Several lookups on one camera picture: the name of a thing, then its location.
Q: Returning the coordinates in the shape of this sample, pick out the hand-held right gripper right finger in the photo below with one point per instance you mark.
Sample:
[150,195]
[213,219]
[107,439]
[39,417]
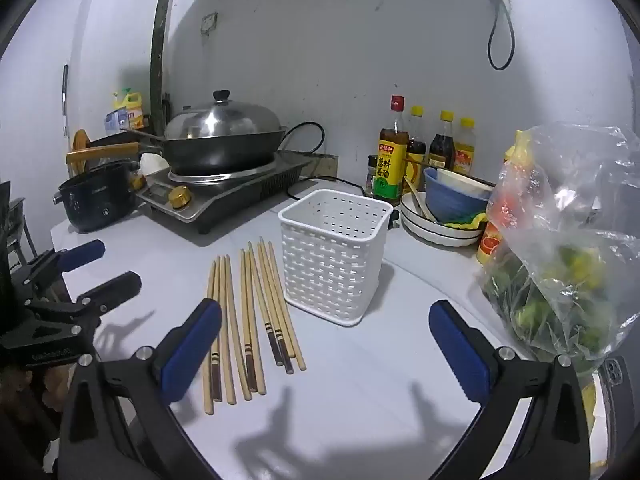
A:
[460,355]

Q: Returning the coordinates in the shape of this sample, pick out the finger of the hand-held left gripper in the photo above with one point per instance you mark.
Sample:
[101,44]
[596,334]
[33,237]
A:
[85,252]
[120,287]

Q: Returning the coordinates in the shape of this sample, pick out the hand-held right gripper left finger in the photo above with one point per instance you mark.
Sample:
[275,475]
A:
[190,350]

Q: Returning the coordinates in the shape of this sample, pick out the bunch of wooden chopsticks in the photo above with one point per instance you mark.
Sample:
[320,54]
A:
[274,310]

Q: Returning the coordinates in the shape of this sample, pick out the white plastic basket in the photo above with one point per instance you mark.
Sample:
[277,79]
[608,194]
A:
[330,260]

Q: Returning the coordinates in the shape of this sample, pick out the black electric pot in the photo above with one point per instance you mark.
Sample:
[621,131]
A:
[90,205]

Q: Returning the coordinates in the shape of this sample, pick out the metal rack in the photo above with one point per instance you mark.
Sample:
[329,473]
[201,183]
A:
[17,210]

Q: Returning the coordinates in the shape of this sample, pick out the white crumpled cloth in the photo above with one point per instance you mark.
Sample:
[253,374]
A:
[152,164]

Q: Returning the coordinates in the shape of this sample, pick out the orange white canister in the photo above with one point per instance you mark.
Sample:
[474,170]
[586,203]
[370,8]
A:
[487,245]

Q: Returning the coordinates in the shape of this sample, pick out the black frying pan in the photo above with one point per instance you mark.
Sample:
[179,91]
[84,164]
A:
[107,140]

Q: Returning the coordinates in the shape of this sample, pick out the round orange-brown board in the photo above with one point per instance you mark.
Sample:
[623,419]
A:
[85,136]

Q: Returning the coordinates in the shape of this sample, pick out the metal spatula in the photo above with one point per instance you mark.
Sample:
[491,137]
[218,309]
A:
[145,135]

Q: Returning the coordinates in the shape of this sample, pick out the blue packet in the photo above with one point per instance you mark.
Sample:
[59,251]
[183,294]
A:
[116,122]

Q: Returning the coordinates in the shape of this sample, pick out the yellow green sponge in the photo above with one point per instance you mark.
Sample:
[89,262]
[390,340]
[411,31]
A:
[470,221]

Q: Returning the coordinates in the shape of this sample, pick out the clear plastic bag of vegetables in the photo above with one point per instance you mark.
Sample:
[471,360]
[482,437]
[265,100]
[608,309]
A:
[575,270]

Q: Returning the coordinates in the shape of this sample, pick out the steel stove with gold knobs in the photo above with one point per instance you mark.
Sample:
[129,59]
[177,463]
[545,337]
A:
[235,195]

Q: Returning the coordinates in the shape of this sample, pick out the yellow oil bottle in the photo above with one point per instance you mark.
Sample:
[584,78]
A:
[134,112]

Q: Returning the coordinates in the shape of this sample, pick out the hanging metal utensil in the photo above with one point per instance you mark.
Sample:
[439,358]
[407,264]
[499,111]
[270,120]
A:
[65,105]

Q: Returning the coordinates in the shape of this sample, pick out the blue ribbed bowl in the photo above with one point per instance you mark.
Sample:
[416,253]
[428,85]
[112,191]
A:
[450,205]

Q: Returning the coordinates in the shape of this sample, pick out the pale plastic chopstick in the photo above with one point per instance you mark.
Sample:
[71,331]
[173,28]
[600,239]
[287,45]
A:
[420,200]

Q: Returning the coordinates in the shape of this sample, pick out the white bowl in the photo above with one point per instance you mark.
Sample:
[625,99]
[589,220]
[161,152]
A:
[465,185]

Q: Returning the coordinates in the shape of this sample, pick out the red-capped cooking wine bottle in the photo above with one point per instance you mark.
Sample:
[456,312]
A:
[390,175]

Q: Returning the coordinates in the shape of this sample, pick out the steel wok lid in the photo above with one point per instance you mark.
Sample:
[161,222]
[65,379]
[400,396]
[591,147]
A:
[225,117]

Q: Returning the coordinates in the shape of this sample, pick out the yellow-capped orange-label bottle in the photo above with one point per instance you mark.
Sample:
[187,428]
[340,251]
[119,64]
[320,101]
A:
[465,157]

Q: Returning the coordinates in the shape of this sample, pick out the small spice jar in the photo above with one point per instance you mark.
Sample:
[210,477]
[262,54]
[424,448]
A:
[372,175]

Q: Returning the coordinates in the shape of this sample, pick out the yellow-capped soy sauce bottle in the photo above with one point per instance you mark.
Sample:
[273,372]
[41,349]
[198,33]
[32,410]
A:
[441,152]

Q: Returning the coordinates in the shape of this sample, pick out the yellow-capped dark sauce bottle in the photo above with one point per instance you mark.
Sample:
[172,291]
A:
[415,150]

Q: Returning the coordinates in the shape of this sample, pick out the green pipe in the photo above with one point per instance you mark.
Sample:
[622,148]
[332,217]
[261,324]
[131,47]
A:
[162,50]

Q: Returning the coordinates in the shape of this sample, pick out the wooden block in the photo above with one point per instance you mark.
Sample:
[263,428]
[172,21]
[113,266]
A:
[325,166]

